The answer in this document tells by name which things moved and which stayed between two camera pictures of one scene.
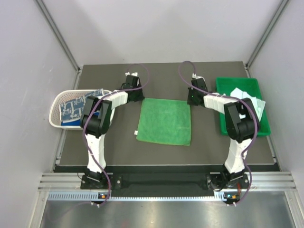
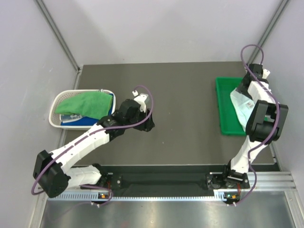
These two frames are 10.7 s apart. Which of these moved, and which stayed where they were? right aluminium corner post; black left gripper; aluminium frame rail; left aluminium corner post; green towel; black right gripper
Moved: black right gripper; green towel; black left gripper
Stayed: aluminium frame rail; right aluminium corner post; left aluminium corner post
